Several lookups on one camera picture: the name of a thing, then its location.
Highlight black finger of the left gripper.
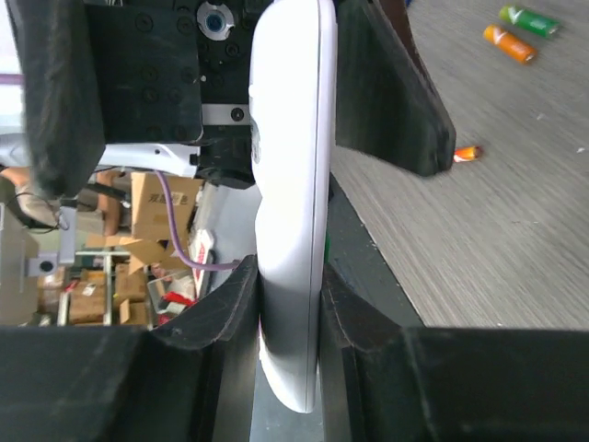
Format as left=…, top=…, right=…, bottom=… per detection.
left=335, top=0, right=456, bottom=177

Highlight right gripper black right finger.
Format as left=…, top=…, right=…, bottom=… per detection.
left=319, top=268, right=588, bottom=441

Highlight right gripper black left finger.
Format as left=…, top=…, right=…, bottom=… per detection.
left=1, top=256, right=259, bottom=441

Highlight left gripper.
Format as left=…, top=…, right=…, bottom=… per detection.
left=6, top=1, right=267, bottom=197

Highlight orange red battery low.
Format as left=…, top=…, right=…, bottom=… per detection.
left=454, top=145, right=483, bottom=163

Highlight stacked cardboard boxes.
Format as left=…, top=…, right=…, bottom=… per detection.
left=38, top=172, right=187, bottom=324

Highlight orange green battery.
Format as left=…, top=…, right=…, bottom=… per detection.
left=483, top=25, right=537, bottom=64

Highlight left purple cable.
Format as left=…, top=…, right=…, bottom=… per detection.
left=0, top=73, right=241, bottom=272

